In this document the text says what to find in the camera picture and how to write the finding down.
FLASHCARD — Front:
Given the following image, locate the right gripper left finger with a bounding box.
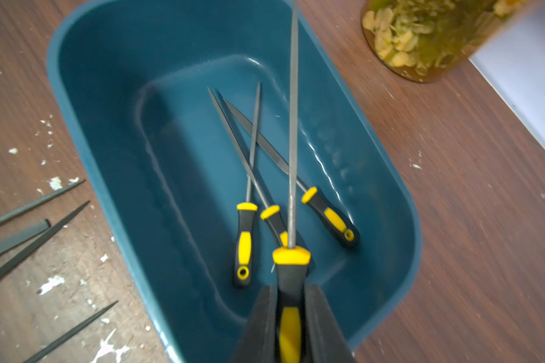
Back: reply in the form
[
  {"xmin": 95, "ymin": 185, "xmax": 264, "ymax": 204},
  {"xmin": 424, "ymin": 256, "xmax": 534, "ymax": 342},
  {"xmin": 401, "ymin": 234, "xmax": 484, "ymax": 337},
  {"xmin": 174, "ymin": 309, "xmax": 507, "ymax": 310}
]
[{"xmin": 230, "ymin": 286, "xmax": 277, "ymax": 362}]

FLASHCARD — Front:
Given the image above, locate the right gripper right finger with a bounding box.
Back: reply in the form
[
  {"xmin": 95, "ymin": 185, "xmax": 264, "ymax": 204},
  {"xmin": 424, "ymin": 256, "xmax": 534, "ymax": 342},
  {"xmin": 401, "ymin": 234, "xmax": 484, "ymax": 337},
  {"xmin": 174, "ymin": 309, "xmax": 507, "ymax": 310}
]
[{"xmin": 304, "ymin": 284, "xmax": 355, "ymax": 363}]

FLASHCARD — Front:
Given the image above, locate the file tool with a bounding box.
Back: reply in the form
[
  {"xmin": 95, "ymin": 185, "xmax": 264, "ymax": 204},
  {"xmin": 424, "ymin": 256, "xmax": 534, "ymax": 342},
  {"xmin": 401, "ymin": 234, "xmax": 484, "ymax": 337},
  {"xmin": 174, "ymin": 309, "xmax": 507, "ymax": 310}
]
[
  {"xmin": 233, "ymin": 82, "xmax": 261, "ymax": 288},
  {"xmin": 0, "ymin": 201, "xmax": 90, "ymax": 279},
  {"xmin": 0, "ymin": 179, "xmax": 86, "ymax": 225},
  {"xmin": 272, "ymin": 2, "xmax": 311, "ymax": 362},
  {"xmin": 0, "ymin": 219, "xmax": 51, "ymax": 255},
  {"xmin": 24, "ymin": 300, "xmax": 118, "ymax": 363},
  {"xmin": 223, "ymin": 98, "xmax": 360, "ymax": 248},
  {"xmin": 207, "ymin": 88, "xmax": 289, "ymax": 248}
]

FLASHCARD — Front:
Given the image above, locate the teal plastic storage box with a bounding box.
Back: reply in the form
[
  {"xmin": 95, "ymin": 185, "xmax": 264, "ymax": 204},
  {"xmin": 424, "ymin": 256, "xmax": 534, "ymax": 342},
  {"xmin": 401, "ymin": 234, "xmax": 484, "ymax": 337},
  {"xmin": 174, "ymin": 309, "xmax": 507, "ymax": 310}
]
[{"xmin": 47, "ymin": 1, "xmax": 422, "ymax": 362}]

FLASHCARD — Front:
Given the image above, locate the amber vase with plants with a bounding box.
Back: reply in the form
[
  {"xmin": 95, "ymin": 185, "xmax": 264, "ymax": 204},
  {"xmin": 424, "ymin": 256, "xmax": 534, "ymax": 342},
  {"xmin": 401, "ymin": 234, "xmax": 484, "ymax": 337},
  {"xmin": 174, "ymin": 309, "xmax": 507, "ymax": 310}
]
[{"xmin": 360, "ymin": 0, "xmax": 537, "ymax": 83}]

